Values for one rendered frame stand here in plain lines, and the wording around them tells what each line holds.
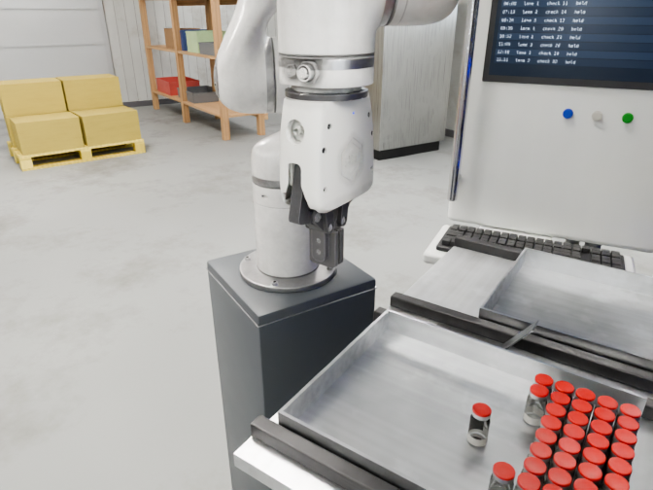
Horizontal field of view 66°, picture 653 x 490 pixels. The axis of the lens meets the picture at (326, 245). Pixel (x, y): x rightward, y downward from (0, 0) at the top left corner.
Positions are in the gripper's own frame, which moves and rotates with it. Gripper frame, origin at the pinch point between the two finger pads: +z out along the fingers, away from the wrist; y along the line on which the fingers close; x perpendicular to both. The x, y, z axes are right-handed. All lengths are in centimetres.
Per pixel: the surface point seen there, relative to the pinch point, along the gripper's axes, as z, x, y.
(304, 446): 20.3, -2.2, -7.3
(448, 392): 22.1, -11.0, 11.4
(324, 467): 20.7, -5.2, -8.1
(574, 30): -18, -4, 88
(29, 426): 110, 135, 13
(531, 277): 22, -12, 49
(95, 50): 27, 671, 408
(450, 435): 22.1, -13.9, 4.8
